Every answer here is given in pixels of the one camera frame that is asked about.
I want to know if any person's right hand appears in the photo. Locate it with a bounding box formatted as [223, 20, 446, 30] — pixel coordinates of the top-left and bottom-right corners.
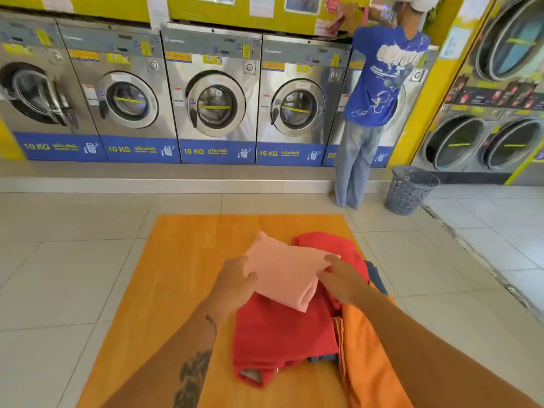
[316, 254, 375, 309]

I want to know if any person's left hand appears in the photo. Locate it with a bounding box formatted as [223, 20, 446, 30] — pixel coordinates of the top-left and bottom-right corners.
[207, 255, 259, 321]

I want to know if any blue denim garment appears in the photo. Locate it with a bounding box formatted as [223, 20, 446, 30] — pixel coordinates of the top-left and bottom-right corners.
[308, 260, 388, 364]

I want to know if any red cloth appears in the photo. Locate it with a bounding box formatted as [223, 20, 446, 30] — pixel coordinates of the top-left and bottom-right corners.
[291, 232, 371, 312]
[231, 288, 342, 387]

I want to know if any pink cloth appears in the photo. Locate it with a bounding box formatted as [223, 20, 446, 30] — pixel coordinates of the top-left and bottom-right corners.
[243, 231, 341, 314]

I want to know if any orange cloth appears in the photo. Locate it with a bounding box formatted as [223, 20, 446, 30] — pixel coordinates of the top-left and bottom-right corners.
[333, 284, 415, 408]

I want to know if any person's right forearm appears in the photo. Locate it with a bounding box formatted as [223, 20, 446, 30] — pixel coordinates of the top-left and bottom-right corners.
[352, 288, 541, 408]

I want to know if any person's left forearm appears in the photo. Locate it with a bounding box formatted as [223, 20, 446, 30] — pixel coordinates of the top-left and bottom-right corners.
[100, 299, 239, 408]

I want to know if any grey plastic laundry basket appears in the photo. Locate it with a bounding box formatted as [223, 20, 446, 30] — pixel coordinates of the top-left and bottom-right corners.
[384, 165, 441, 216]

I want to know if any small steel washing machine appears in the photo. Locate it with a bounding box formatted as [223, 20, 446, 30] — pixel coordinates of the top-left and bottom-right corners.
[0, 10, 108, 162]
[57, 19, 181, 164]

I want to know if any large steel washing machine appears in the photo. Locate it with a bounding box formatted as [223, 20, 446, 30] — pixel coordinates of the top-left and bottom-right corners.
[322, 45, 439, 168]

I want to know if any stacked steel dryer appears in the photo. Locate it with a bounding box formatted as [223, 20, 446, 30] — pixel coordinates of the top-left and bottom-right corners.
[463, 0, 544, 186]
[412, 0, 511, 175]

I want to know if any light blue wall notice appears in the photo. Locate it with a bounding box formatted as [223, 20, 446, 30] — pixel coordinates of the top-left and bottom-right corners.
[440, 25, 473, 61]

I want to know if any white paper wall notice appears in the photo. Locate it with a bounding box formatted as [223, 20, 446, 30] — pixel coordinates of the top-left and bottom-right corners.
[146, 0, 171, 29]
[249, 0, 275, 19]
[40, 0, 75, 13]

